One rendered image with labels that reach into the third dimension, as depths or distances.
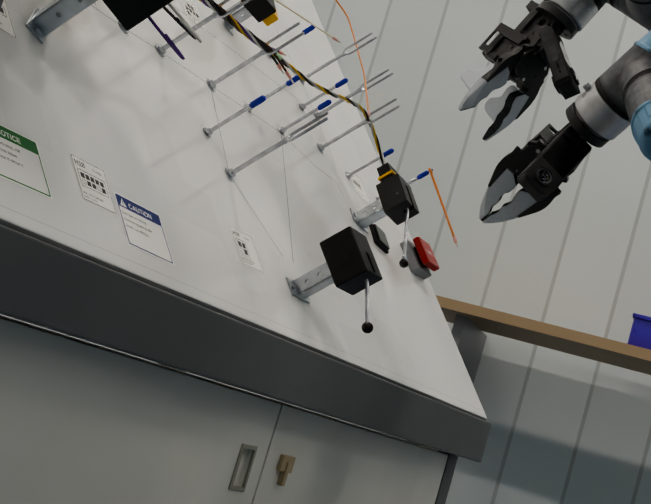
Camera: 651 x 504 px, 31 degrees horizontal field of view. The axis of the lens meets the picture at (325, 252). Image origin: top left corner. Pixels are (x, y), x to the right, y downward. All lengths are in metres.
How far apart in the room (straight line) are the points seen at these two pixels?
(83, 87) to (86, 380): 0.29
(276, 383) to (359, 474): 0.36
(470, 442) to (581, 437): 1.87
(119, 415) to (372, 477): 0.59
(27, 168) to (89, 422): 0.26
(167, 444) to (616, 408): 2.60
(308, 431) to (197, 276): 0.36
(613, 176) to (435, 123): 0.62
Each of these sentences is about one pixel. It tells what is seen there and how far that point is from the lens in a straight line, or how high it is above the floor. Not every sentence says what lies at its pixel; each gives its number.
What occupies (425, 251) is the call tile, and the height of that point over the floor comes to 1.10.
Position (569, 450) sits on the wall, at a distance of 3.72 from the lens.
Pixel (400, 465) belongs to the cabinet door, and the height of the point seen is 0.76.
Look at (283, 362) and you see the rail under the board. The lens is 1.31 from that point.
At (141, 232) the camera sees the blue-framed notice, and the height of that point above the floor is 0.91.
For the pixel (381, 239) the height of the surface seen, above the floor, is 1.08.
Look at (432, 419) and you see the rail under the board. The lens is 1.70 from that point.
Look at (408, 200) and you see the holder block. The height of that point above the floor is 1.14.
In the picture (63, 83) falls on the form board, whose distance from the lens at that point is 1.17.
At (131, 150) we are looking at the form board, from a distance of 1.21.
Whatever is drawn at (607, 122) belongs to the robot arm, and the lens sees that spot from 1.60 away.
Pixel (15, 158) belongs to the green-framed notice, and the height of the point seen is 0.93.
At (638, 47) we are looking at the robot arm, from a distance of 1.59.
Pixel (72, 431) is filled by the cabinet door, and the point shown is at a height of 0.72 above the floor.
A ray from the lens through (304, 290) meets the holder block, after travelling 1.40.
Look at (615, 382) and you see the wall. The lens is 3.72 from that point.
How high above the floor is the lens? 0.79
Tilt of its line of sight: 8 degrees up
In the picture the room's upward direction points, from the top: 17 degrees clockwise
